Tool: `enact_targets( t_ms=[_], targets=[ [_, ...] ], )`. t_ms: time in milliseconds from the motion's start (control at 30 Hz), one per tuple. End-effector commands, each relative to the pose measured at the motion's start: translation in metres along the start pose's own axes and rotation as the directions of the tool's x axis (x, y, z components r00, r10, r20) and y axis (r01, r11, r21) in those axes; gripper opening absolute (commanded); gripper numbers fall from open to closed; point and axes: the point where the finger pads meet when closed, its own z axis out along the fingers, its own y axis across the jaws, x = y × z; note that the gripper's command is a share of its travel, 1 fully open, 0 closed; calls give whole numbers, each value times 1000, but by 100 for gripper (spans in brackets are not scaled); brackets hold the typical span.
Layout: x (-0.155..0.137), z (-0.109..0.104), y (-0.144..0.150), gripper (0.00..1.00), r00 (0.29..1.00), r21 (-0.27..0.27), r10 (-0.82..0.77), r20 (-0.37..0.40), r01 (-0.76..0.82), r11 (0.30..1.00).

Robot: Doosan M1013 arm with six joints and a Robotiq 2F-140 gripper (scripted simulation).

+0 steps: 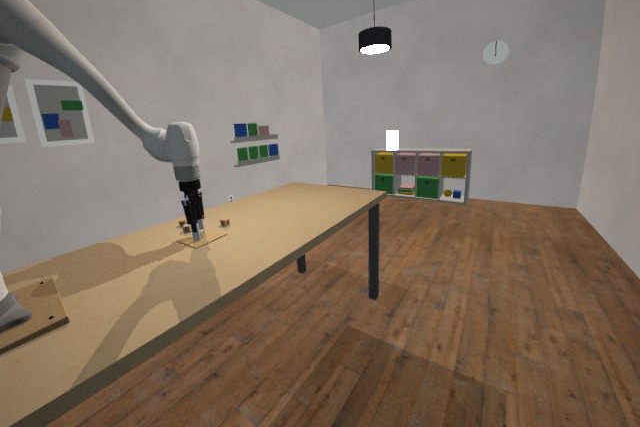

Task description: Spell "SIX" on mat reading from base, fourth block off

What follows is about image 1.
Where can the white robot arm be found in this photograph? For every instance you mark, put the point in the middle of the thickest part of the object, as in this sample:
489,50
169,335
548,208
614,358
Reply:
24,26

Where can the tan square mat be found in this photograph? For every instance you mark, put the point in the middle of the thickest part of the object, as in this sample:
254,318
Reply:
211,235

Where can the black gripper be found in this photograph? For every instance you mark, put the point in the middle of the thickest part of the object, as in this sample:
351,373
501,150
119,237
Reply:
190,196

